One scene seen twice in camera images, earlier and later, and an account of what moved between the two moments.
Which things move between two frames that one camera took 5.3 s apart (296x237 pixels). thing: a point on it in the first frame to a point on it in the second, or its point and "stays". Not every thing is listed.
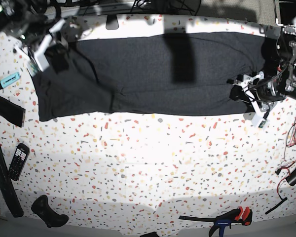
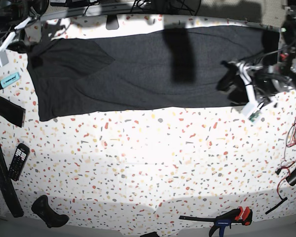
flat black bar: x=13 y=113 stays
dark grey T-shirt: x=178 y=73 stays
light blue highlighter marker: x=7 y=81 stays
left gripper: x=40 y=56 to x=1 y=53
